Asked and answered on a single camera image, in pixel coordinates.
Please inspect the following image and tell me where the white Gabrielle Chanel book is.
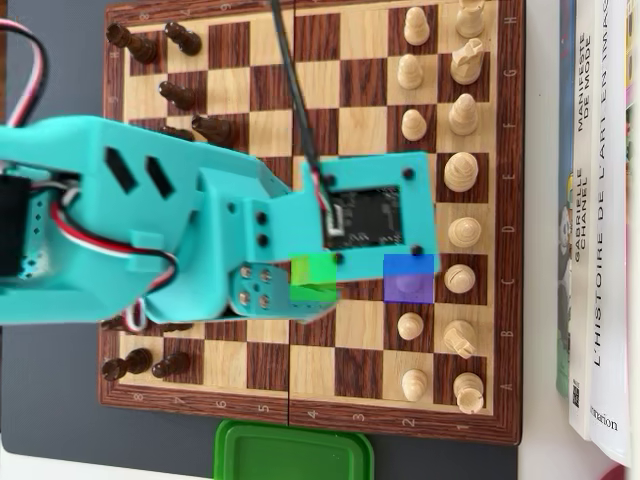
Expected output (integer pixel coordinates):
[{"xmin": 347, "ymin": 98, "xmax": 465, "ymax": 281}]
[{"xmin": 567, "ymin": 0, "xmax": 604, "ymax": 441}]

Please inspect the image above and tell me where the dark wooden rook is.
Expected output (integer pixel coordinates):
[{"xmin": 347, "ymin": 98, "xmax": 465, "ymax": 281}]
[
  {"xmin": 105, "ymin": 23, "xmax": 159, "ymax": 65},
  {"xmin": 101, "ymin": 348, "xmax": 154, "ymax": 381}
]

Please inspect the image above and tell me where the pink object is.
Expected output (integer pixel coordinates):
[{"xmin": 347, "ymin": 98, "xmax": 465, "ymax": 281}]
[{"xmin": 599, "ymin": 462, "xmax": 640, "ymax": 480}]

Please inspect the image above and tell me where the light wooden queen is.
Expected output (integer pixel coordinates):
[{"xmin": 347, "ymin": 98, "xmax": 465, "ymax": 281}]
[{"xmin": 448, "ymin": 217, "xmax": 483, "ymax": 249}]

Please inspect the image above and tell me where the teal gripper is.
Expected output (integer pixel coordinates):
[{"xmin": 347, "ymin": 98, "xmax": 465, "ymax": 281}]
[{"xmin": 144, "ymin": 160, "xmax": 343, "ymax": 324}]

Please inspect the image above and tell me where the green plastic container lid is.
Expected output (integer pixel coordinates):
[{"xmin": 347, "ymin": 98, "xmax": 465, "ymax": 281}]
[{"xmin": 213, "ymin": 418, "xmax": 375, "ymax": 480}]

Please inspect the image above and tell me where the wooden chessboard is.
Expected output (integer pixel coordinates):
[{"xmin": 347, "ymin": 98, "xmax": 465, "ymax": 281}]
[{"xmin": 97, "ymin": 0, "xmax": 526, "ymax": 447}]

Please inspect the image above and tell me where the white red black servo wire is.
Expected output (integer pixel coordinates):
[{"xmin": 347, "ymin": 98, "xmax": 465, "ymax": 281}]
[
  {"xmin": 0, "ymin": 18, "xmax": 51, "ymax": 129},
  {"xmin": 49, "ymin": 192, "xmax": 180, "ymax": 334}
]

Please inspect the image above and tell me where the black camera cable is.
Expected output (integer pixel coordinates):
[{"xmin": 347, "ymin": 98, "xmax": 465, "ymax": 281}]
[{"xmin": 269, "ymin": 0, "xmax": 324, "ymax": 181}]

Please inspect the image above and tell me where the light wooden rook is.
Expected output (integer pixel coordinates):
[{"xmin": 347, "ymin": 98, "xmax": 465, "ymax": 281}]
[
  {"xmin": 455, "ymin": 0, "xmax": 487, "ymax": 39},
  {"xmin": 452, "ymin": 372, "xmax": 486, "ymax": 415}
]

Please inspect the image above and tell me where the light wooden pawn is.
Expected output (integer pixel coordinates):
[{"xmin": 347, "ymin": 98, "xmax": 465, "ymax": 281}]
[
  {"xmin": 397, "ymin": 53, "xmax": 425, "ymax": 91},
  {"xmin": 397, "ymin": 312, "xmax": 425, "ymax": 342},
  {"xmin": 403, "ymin": 6, "xmax": 431, "ymax": 47},
  {"xmin": 401, "ymin": 108, "xmax": 428, "ymax": 141},
  {"xmin": 401, "ymin": 368, "xmax": 430, "ymax": 402},
  {"xmin": 394, "ymin": 272, "xmax": 424, "ymax": 295}
]

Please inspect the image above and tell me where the light wooden bishop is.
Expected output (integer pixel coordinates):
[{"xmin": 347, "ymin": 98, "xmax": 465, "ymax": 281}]
[
  {"xmin": 443, "ymin": 263, "xmax": 476, "ymax": 295},
  {"xmin": 448, "ymin": 93, "xmax": 479, "ymax": 137}
]

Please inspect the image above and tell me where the white art history book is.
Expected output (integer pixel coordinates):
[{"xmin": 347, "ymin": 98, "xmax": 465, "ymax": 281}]
[{"xmin": 588, "ymin": 0, "xmax": 632, "ymax": 464}]

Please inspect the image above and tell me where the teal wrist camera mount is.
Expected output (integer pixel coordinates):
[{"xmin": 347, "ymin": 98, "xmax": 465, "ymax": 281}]
[{"xmin": 299, "ymin": 152, "xmax": 442, "ymax": 281}]

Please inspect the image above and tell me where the light wooden king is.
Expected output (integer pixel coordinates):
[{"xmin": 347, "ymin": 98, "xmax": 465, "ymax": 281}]
[{"xmin": 443, "ymin": 151, "xmax": 479, "ymax": 194}]

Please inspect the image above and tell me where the light wooden knight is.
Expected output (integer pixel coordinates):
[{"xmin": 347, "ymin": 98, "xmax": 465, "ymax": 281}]
[
  {"xmin": 450, "ymin": 38, "xmax": 486, "ymax": 85},
  {"xmin": 442, "ymin": 318, "xmax": 477, "ymax": 360}
]

